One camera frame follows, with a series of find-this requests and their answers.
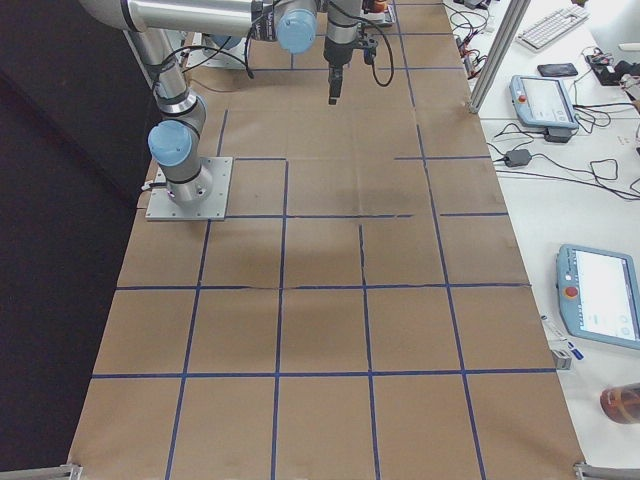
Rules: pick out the left blue teach pendant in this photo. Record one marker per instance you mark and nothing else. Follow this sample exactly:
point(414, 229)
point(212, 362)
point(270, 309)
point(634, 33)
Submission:
point(542, 102)

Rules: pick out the blue teach pendant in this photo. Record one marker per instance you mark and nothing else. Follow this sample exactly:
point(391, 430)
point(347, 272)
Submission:
point(598, 295)
point(542, 102)

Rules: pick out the right blue teach pendant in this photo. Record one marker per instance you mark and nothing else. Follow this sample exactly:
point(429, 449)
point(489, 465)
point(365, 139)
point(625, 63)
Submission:
point(598, 295)

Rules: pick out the black smartphone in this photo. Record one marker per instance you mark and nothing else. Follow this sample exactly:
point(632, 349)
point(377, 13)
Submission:
point(557, 70)

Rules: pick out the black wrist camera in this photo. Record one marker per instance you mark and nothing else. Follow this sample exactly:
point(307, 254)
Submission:
point(368, 45)

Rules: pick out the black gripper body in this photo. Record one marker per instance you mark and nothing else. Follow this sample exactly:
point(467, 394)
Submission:
point(333, 54)

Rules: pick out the brown tape roll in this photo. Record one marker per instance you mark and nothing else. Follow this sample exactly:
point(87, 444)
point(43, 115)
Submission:
point(621, 404)

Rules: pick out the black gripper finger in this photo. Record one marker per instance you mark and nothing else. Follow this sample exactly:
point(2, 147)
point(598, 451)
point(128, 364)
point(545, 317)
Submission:
point(335, 80)

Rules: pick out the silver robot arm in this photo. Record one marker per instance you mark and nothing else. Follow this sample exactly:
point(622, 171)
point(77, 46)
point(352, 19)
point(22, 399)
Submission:
point(213, 43)
point(147, 24)

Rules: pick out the aluminium frame post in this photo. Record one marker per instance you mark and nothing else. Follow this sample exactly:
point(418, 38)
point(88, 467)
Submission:
point(504, 36)

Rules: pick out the brown paper table cover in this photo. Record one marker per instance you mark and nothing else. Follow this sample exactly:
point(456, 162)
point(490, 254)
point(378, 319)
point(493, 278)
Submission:
point(363, 312)

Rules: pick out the silver digital kitchen scale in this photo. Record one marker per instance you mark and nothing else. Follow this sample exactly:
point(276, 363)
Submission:
point(386, 18)

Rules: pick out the red yellow mango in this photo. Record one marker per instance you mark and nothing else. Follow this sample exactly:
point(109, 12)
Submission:
point(374, 6)

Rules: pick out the white computer keyboard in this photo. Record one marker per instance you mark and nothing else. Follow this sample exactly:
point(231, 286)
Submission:
point(550, 28)

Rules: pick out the black power adapter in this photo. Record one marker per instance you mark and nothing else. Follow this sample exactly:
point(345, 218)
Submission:
point(517, 158)

